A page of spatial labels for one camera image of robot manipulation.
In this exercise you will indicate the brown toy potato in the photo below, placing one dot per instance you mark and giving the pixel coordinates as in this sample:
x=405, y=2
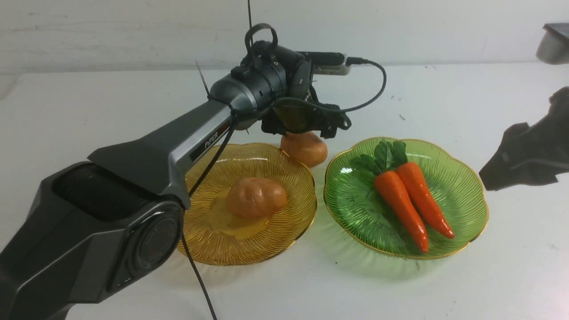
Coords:
x=255, y=197
x=307, y=148

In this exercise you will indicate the green glass plate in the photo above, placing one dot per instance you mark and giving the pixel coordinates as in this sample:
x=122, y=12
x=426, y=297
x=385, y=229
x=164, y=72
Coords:
x=355, y=205

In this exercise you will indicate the amber glass plate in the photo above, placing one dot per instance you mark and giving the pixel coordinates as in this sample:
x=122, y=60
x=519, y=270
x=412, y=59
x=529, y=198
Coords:
x=216, y=237

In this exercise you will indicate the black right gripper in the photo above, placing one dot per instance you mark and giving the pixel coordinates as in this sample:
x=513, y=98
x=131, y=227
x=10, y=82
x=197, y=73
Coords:
x=532, y=155

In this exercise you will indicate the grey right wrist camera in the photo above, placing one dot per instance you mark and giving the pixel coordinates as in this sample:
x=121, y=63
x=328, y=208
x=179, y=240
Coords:
x=554, y=46

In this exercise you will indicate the orange toy carrot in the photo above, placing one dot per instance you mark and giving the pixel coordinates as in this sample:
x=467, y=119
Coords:
x=416, y=185
x=382, y=165

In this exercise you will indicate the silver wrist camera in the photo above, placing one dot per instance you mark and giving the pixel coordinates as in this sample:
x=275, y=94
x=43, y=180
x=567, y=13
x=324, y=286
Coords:
x=328, y=63

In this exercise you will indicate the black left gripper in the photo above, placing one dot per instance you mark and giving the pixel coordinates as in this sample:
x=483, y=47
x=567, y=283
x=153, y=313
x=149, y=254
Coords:
x=298, y=116

